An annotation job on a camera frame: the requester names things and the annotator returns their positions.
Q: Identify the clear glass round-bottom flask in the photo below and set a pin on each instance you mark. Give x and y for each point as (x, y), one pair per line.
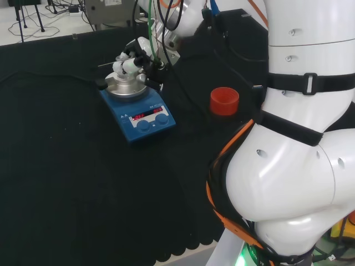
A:
(119, 58)

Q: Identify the heater with blue base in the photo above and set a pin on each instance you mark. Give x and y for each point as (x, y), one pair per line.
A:
(144, 133)

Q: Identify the grey metal box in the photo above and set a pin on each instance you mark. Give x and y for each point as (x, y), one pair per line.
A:
(111, 12)

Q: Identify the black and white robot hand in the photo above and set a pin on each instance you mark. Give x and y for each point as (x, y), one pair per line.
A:
(140, 56)

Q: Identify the thin metal probe rod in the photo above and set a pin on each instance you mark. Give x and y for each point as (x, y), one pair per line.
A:
(105, 65)

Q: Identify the black bench cloth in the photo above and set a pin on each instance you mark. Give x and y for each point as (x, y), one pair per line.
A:
(69, 171)

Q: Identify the black tripod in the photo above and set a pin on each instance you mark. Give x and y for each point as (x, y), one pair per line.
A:
(20, 19)

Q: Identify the yellow stop button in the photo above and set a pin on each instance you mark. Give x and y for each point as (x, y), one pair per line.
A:
(339, 230)

